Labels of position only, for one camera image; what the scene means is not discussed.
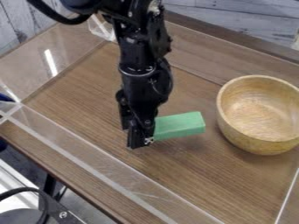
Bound grey metal base plate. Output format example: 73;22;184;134
0;201;87;224

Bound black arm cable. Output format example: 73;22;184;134
24;0;99;26

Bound black cable loop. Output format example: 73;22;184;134
0;187;53;224

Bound black table leg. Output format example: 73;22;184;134
43;174;56;196

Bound clear acrylic tray wall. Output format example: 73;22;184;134
0;13;299;224

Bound green rectangular block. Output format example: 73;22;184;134
153;111;205;141

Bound light wooden bowl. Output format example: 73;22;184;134
216;74;299;156

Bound clear acrylic corner bracket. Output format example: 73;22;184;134
88;15;116;42

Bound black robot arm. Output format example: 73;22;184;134
61;0;173;149

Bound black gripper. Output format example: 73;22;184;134
116;59;173;150

